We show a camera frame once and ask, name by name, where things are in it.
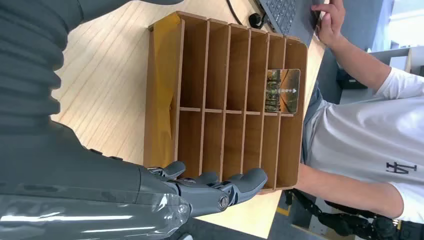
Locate wooden slotted card rack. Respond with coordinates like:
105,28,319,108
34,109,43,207
143,10,309,195

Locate black box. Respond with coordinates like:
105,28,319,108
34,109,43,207
335,67,369,90

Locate dark grey laptop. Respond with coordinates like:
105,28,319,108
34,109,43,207
254,0,323,48

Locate black round plug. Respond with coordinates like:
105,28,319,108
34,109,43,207
248,12,267,30

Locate black cable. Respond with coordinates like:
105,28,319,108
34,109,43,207
225,0,245,26

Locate person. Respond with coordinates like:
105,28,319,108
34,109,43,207
294,0,424,227

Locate grey shelf unit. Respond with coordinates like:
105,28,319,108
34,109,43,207
366,46,424,76

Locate black office chair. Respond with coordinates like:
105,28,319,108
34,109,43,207
284,188,424,240

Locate grey ribbed right arm sleeve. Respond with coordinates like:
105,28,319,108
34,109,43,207
0,0,84,136

